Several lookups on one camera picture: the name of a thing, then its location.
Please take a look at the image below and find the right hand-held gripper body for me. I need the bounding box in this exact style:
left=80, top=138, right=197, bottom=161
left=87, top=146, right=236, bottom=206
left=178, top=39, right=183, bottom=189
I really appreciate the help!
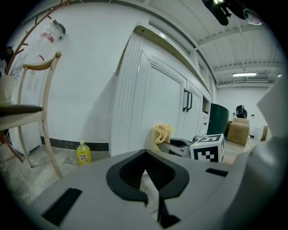
left=180, top=133, right=225, bottom=164

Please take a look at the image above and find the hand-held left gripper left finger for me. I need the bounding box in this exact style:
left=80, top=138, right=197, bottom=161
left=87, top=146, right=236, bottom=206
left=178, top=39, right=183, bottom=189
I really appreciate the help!
left=31, top=149, right=162, bottom=230

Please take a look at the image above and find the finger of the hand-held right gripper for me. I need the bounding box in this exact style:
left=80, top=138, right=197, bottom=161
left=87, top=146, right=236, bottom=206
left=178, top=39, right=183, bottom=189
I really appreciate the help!
left=170, top=135, right=200, bottom=147
left=158, top=142, right=190, bottom=157

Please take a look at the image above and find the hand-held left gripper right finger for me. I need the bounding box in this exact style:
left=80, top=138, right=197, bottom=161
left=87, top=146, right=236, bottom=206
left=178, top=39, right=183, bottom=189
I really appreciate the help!
left=145, top=150, right=230, bottom=230

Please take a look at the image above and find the yellow cloth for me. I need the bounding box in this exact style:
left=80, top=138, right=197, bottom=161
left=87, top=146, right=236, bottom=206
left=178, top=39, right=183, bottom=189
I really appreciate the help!
left=153, top=123, right=177, bottom=151

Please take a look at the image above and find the white cabinet door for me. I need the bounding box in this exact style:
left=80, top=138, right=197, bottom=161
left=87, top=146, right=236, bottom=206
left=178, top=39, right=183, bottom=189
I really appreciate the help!
left=128, top=50, right=187, bottom=155
left=177, top=80, right=203, bottom=141

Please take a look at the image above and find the white cabinet drawer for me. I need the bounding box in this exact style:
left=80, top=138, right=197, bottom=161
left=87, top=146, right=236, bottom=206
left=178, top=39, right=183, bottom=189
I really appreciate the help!
left=199, top=113, right=209, bottom=137

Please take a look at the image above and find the green bathtub white inside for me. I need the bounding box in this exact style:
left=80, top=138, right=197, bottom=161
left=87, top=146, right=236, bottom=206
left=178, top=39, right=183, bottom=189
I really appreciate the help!
left=206, top=103, right=230, bottom=142

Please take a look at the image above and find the plain cardboard box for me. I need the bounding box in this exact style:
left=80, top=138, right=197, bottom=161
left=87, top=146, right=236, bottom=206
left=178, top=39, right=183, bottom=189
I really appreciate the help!
left=226, top=122, right=251, bottom=146

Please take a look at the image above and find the yellow drink bottle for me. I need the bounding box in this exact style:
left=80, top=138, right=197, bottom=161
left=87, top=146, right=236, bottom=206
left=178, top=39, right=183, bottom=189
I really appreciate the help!
left=76, top=140, right=92, bottom=167

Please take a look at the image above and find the cardboard box with hole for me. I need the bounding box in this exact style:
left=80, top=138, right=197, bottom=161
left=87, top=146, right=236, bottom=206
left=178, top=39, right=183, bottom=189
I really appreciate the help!
left=231, top=117, right=250, bottom=124

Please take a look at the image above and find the wooden chair brown seat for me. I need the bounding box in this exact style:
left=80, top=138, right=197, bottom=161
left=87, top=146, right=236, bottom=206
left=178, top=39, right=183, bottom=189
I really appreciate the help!
left=0, top=51, right=63, bottom=180

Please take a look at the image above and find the clear plastic cup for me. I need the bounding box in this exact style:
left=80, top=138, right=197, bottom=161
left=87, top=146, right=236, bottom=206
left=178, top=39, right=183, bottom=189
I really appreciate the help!
left=0, top=75, right=17, bottom=106

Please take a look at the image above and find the plastic bag on rack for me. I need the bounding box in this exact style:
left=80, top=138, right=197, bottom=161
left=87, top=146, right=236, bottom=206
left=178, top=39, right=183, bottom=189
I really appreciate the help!
left=29, top=19, right=66, bottom=61

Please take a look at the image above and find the brown wooden coat rack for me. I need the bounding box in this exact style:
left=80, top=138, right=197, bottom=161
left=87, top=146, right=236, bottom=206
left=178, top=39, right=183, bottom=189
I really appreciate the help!
left=0, top=0, right=71, bottom=163

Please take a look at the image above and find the black door handle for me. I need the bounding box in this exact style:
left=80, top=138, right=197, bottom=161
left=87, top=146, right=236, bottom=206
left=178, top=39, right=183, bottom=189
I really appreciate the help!
left=182, top=88, right=189, bottom=112
left=186, top=91, right=193, bottom=112

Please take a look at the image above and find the white vanity cabinet frame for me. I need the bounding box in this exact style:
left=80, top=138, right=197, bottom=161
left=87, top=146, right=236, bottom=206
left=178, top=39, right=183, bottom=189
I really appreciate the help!
left=110, top=31, right=213, bottom=158

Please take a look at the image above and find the black head-worn camera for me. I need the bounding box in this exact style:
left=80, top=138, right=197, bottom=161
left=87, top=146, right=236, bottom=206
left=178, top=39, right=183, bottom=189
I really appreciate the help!
left=201, top=0, right=246, bottom=26

